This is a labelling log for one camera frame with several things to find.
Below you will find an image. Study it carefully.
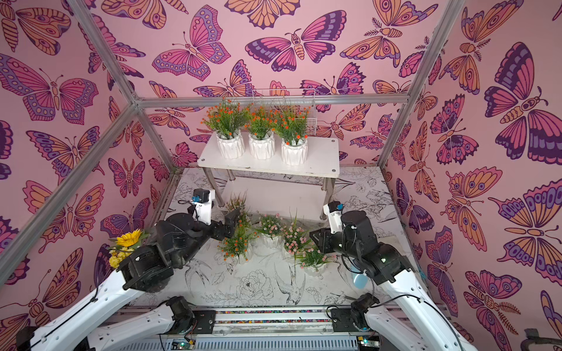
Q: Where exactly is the white two-tier rack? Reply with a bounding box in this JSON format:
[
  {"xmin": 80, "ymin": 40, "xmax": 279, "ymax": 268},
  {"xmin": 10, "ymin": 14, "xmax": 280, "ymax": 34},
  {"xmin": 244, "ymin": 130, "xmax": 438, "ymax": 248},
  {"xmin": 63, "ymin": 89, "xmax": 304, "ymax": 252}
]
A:
[{"xmin": 198, "ymin": 135, "xmax": 340, "ymax": 221}]

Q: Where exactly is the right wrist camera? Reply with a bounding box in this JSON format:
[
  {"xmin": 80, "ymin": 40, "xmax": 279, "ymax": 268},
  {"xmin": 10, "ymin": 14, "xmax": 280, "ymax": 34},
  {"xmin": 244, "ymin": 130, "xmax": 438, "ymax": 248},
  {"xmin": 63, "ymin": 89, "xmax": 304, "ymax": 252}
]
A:
[{"xmin": 323, "ymin": 200, "xmax": 344, "ymax": 234}]

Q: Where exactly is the pink potted plant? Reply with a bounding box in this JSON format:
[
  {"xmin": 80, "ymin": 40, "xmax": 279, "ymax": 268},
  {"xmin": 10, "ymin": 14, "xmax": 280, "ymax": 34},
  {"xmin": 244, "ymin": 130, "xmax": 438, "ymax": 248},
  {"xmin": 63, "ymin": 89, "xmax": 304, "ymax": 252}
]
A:
[
  {"xmin": 282, "ymin": 218, "xmax": 311, "ymax": 258},
  {"xmin": 226, "ymin": 194, "xmax": 250, "ymax": 225},
  {"xmin": 254, "ymin": 214, "xmax": 284, "ymax": 249},
  {"xmin": 296, "ymin": 247, "xmax": 337, "ymax": 276}
]

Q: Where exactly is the white wire basket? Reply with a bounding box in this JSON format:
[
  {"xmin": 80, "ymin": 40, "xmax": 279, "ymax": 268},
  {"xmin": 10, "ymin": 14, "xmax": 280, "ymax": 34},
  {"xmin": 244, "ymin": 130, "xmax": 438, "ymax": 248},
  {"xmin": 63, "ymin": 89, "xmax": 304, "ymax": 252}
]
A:
[{"xmin": 251, "ymin": 86, "xmax": 318, "ymax": 136}]

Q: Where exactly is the light blue garden trowel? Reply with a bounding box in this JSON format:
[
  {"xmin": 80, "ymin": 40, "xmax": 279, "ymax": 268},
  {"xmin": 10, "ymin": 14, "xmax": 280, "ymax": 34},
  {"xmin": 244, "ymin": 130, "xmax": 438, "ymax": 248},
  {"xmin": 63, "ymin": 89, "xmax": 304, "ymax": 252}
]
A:
[{"xmin": 352, "ymin": 271, "xmax": 370, "ymax": 290}]

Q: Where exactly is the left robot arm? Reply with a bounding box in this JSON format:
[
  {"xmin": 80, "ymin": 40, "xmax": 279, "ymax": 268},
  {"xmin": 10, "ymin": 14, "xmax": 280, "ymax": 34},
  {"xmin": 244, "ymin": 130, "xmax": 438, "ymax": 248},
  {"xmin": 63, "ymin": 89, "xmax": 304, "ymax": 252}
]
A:
[{"xmin": 16, "ymin": 209, "xmax": 240, "ymax": 350}]

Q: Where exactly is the orange potted plant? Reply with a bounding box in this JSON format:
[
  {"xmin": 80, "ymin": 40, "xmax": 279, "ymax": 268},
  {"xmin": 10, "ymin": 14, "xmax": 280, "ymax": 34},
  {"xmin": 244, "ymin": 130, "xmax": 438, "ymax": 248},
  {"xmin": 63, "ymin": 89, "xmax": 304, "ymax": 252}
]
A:
[
  {"xmin": 202, "ymin": 99, "xmax": 250, "ymax": 159},
  {"xmin": 272, "ymin": 105, "xmax": 310, "ymax": 166},
  {"xmin": 246, "ymin": 105, "xmax": 275, "ymax": 160},
  {"xmin": 218, "ymin": 221, "xmax": 257, "ymax": 265}
]

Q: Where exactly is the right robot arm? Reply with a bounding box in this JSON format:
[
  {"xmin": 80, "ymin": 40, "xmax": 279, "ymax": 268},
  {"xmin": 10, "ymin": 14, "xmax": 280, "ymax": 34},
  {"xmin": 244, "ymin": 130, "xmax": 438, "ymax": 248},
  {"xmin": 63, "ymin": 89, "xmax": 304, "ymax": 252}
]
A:
[{"xmin": 310, "ymin": 201, "xmax": 475, "ymax": 350}]

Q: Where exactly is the sunflower bouquet in vase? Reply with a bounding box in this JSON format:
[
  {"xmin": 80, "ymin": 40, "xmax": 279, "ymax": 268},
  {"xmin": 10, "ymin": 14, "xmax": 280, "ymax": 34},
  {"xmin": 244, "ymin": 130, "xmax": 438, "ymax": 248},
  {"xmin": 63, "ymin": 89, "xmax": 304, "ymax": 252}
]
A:
[{"xmin": 108, "ymin": 229, "xmax": 149, "ymax": 269}]

